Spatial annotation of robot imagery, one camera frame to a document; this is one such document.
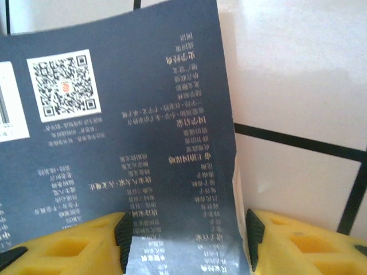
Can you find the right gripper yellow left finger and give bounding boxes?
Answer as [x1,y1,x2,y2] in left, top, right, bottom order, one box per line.
[0,211,134,275]

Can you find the dark blue softcover book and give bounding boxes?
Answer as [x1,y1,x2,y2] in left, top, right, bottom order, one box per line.
[0,0,248,275]

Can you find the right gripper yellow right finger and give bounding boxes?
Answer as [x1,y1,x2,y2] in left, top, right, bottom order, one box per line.
[245,208,367,275]

